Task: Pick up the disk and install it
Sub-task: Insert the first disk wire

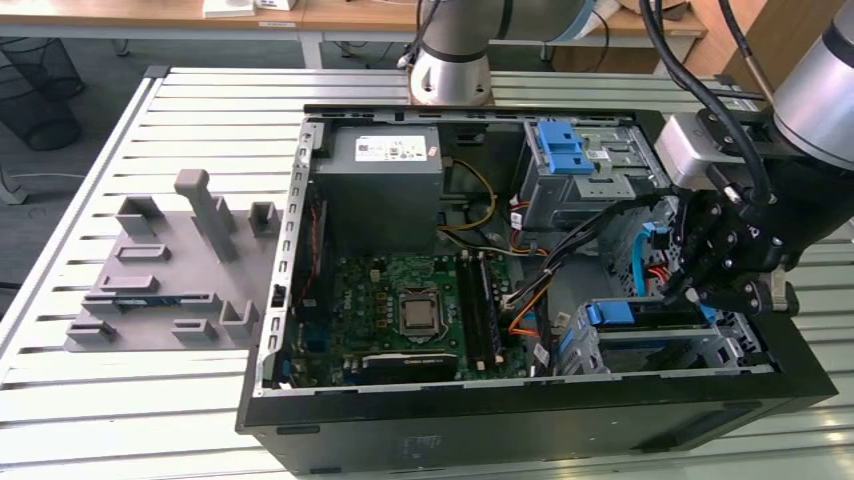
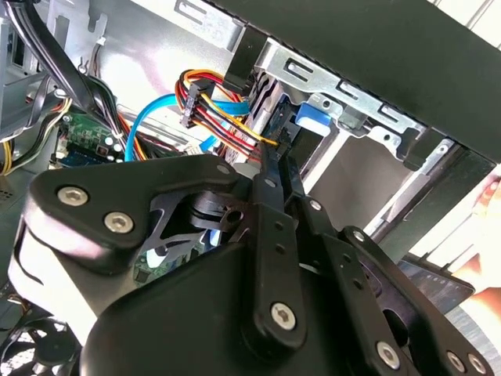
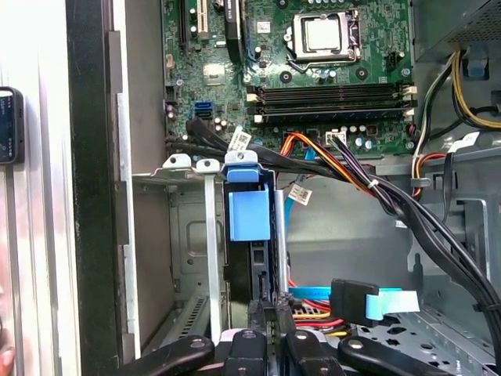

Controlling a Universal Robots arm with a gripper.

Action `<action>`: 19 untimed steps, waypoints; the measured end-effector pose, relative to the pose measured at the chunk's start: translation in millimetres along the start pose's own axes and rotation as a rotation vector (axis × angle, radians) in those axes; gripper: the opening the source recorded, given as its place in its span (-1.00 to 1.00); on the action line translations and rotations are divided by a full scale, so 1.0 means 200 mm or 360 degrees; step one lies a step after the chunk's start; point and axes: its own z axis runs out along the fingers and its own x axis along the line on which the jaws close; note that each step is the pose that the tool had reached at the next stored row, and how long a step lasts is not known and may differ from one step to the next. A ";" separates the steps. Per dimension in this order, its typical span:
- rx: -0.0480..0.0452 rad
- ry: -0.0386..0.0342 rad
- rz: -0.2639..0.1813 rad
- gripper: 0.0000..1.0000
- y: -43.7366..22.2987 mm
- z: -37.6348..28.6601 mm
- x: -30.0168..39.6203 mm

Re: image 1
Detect red power wire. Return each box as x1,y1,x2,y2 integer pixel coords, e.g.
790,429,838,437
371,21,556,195
643,249,676,281

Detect silver disk bay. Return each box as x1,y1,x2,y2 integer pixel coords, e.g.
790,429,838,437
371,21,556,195
556,294,762,376

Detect blue wire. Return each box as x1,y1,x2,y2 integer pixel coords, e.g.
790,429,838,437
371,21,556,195
630,223,668,301

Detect yellow wire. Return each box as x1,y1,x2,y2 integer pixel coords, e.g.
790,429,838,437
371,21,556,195
436,158,499,232

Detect grey power supply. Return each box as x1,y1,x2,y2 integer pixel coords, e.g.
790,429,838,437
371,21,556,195
311,124,445,256

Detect silver CPU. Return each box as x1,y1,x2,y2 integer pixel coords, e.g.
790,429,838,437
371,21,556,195
401,298,440,332

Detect CPU socket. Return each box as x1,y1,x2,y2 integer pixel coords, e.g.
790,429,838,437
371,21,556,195
392,285,449,345

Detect RAM slot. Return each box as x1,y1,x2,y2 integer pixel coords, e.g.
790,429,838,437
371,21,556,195
456,252,487,371

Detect orange wire bundle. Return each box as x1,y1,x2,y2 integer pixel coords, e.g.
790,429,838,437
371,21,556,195
505,197,559,259

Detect red twisted fan wire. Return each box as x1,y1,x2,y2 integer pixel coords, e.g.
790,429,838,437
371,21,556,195
296,199,325,307

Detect green motherboard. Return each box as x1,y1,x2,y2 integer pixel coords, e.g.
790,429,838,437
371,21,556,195
292,252,555,389

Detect white floor cable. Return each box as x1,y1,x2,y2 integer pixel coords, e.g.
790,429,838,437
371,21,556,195
12,171,92,182

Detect black PC case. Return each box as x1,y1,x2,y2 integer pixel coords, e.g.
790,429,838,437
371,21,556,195
233,102,840,476

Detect blue drive bracket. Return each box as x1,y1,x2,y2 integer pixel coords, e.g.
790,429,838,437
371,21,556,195
535,122,602,176

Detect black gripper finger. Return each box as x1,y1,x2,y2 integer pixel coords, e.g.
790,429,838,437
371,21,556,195
692,271,802,318
660,192,743,308

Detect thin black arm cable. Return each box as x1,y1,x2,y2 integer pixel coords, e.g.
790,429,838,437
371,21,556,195
716,0,779,101

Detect brown cardboard box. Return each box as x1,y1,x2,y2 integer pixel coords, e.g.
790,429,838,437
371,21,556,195
618,0,688,24

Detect black cable bundle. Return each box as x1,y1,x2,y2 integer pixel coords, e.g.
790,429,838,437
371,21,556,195
503,192,668,311

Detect black mesh waste bin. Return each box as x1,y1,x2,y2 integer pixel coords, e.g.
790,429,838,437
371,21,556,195
0,37,86,152

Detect black graphics card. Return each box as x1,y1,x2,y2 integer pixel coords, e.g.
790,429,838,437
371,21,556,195
345,349,461,385

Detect orange wire loop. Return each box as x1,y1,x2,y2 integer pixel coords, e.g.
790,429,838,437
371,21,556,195
507,292,559,346

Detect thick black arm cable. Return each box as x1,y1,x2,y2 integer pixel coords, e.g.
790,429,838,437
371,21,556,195
638,0,779,204

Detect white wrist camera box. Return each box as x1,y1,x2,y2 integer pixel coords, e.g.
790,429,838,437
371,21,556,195
652,113,746,190

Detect hard disk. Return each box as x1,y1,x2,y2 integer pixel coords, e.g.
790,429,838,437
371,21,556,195
556,298,719,375

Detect grey floor stand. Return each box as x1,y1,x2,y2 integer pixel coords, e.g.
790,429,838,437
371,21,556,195
0,164,32,206

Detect wooden cabinet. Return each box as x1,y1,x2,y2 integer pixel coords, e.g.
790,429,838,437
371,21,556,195
679,0,828,101

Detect grey parts rack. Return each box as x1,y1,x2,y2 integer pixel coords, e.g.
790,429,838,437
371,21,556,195
62,168,285,354

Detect wooden desk white frame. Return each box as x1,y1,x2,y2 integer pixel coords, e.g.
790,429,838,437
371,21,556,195
0,0,708,76

